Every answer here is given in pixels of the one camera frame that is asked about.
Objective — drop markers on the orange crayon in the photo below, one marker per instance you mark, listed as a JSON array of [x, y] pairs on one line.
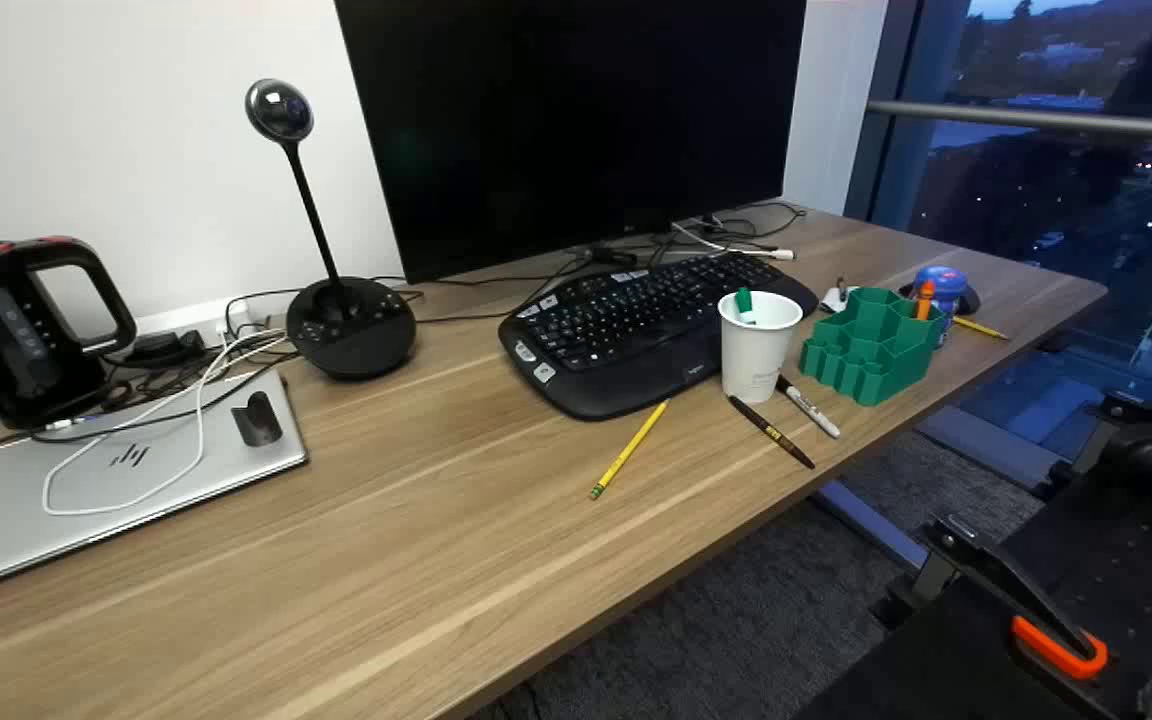
[[925, 302]]

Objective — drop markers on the black computer keyboard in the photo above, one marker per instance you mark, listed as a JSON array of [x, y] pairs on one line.
[[618, 333]]

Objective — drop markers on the long yellow pencil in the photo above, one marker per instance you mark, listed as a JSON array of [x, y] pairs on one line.
[[631, 450]]

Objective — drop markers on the green marker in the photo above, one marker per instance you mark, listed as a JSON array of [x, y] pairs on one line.
[[742, 302]]

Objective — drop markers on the white paper cup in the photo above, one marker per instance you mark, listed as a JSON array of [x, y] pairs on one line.
[[756, 354]]

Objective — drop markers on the black pen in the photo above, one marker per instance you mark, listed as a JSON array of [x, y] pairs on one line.
[[774, 435]]

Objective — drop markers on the black webcam on stand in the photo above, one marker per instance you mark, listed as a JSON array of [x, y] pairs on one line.
[[349, 326]]

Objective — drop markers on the silver marker with black cap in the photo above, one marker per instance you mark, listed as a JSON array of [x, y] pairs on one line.
[[810, 409]]

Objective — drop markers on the black computer monitor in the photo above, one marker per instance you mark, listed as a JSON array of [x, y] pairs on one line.
[[561, 123]]

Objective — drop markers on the small white object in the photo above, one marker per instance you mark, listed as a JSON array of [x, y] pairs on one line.
[[839, 297]]

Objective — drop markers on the green plastic desk organizer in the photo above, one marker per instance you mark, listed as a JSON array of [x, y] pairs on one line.
[[870, 354]]

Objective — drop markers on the small black adapter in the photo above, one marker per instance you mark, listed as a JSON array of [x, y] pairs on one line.
[[259, 419]]

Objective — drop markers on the blue computer mouse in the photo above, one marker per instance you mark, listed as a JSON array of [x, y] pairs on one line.
[[946, 282]]

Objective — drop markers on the short yellow pencil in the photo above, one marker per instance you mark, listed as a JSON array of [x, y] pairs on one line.
[[983, 331]]

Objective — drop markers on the black electric kettle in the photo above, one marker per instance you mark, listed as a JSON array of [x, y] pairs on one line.
[[1, 333]]

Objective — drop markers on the silver laptop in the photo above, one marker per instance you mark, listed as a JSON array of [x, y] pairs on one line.
[[16, 521]]

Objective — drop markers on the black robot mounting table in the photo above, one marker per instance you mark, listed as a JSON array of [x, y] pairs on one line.
[[1136, 563]]

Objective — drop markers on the blue desk frame bar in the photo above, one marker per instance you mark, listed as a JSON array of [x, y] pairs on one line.
[[870, 521]]

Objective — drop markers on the grey window rail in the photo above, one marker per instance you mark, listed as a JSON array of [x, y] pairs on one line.
[[1041, 123]]

